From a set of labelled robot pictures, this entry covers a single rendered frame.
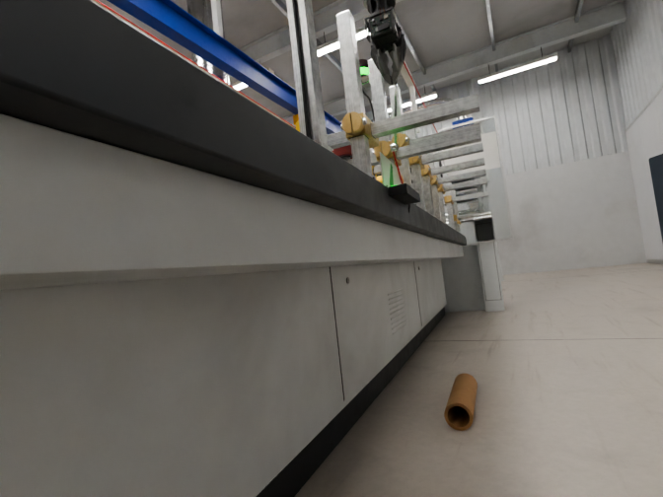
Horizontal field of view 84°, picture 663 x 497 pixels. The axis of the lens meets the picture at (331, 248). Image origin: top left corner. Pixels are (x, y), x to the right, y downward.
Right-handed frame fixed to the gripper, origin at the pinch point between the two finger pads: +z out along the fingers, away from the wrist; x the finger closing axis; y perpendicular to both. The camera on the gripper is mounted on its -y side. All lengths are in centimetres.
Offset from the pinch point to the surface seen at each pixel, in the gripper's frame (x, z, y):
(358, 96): -6.4, 6.0, 9.6
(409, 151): -1.3, 13.0, -19.6
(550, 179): 155, -111, -889
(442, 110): 11.4, 13.2, 5.4
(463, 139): 14.0, 13.1, -19.7
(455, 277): -20, 65, -284
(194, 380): -28, 61, 46
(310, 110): -7.4, 19.0, 35.6
